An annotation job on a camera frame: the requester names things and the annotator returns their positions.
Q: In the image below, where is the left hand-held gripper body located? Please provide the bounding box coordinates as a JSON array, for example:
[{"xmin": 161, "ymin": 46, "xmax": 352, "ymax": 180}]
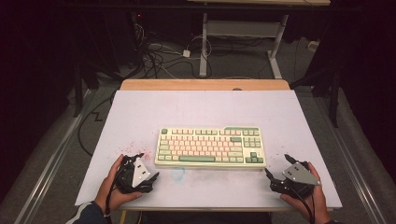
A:
[{"xmin": 115, "ymin": 154, "xmax": 157, "ymax": 194}]

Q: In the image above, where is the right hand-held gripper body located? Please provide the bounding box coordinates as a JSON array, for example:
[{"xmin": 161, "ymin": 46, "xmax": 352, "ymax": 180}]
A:
[{"xmin": 269, "ymin": 161, "xmax": 321, "ymax": 200}]

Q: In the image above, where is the cream and green keyboard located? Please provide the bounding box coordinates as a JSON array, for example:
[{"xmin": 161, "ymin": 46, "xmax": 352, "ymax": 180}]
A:
[{"xmin": 154, "ymin": 125, "xmax": 267, "ymax": 169}]

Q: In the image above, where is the person's right hand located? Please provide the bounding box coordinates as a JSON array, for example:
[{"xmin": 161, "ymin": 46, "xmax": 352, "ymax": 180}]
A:
[{"xmin": 279, "ymin": 161, "xmax": 332, "ymax": 224}]

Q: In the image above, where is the person's left hand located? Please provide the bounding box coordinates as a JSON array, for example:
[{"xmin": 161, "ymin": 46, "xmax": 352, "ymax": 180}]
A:
[{"xmin": 93, "ymin": 154, "xmax": 144, "ymax": 215}]

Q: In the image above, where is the white table board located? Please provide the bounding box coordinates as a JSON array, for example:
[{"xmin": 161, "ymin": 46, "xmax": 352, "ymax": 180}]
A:
[{"xmin": 74, "ymin": 90, "xmax": 343, "ymax": 210}]

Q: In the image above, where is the black stand leg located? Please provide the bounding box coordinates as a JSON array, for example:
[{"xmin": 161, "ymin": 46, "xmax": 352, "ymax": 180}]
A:
[{"xmin": 72, "ymin": 62, "xmax": 84, "ymax": 119}]

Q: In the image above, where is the wooden table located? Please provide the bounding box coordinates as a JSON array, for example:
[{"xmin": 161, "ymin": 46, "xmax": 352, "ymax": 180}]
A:
[{"xmin": 120, "ymin": 78, "xmax": 333, "ymax": 224}]

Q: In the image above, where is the white floor box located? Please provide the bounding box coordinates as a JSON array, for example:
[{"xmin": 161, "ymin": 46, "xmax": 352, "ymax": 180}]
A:
[{"xmin": 307, "ymin": 39, "xmax": 321, "ymax": 53}]

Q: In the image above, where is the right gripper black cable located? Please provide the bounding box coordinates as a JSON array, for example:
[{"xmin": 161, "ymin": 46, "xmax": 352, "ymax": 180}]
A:
[{"xmin": 289, "ymin": 183, "xmax": 316, "ymax": 224}]

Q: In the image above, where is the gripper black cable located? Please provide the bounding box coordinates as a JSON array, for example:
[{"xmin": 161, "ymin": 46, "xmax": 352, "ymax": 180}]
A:
[
  {"xmin": 289, "ymin": 183, "xmax": 316, "ymax": 224},
  {"xmin": 104, "ymin": 176, "xmax": 119, "ymax": 224}
]

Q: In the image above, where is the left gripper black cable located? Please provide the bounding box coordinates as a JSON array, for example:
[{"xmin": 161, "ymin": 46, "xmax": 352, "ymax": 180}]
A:
[{"xmin": 104, "ymin": 176, "xmax": 119, "ymax": 224}]

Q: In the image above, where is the metal floor rail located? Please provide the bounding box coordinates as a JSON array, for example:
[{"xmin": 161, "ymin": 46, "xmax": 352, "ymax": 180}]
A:
[
  {"xmin": 312, "ymin": 94, "xmax": 389, "ymax": 224},
  {"xmin": 12, "ymin": 89, "xmax": 96, "ymax": 224}
]

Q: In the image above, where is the black floor cable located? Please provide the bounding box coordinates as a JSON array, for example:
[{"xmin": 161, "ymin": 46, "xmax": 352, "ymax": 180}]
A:
[{"xmin": 77, "ymin": 89, "xmax": 119, "ymax": 158}]

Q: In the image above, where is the tangle of floor cables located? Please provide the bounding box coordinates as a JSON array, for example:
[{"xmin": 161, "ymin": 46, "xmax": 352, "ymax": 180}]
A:
[{"xmin": 129, "ymin": 12, "xmax": 214, "ymax": 79}]

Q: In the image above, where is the white metal desk frame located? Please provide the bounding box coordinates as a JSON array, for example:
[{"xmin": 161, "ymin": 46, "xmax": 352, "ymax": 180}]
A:
[{"xmin": 186, "ymin": 0, "xmax": 332, "ymax": 79}]

